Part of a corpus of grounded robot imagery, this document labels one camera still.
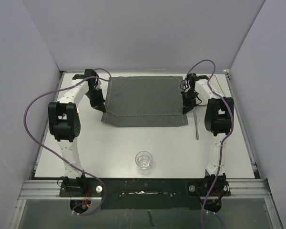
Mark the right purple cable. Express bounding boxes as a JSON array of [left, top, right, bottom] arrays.
[[187, 59, 235, 229]]

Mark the white rectangular plate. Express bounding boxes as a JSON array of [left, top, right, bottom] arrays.
[[210, 75, 225, 97]]

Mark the purple cable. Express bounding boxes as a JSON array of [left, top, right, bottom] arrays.
[[24, 68, 112, 217], [187, 59, 235, 229]]

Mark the silver table knife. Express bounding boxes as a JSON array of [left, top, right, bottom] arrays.
[[193, 110, 199, 140]]

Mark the clear plastic cup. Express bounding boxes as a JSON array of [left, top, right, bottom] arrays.
[[135, 151, 153, 176]]

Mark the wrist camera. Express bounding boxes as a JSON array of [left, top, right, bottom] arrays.
[[186, 73, 197, 84], [84, 69, 97, 78]]

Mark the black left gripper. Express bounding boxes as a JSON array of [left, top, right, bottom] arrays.
[[85, 88, 105, 113]]

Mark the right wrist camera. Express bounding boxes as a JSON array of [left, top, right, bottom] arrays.
[[186, 73, 197, 84]]

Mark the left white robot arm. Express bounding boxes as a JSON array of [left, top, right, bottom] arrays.
[[48, 69, 106, 196]]

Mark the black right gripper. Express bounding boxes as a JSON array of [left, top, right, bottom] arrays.
[[181, 90, 198, 115]]

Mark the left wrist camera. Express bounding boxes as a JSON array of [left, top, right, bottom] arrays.
[[84, 69, 97, 78]]

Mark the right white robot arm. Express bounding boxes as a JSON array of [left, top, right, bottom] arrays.
[[181, 73, 234, 195]]

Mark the grey cloth placemat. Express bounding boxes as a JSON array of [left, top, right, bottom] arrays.
[[102, 76, 188, 127]]

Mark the aluminium frame rail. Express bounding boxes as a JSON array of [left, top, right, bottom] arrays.
[[19, 178, 270, 199]]

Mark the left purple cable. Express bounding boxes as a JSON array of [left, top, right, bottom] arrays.
[[24, 68, 112, 217]]

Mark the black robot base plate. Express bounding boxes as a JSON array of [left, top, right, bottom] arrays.
[[59, 176, 231, 213]]

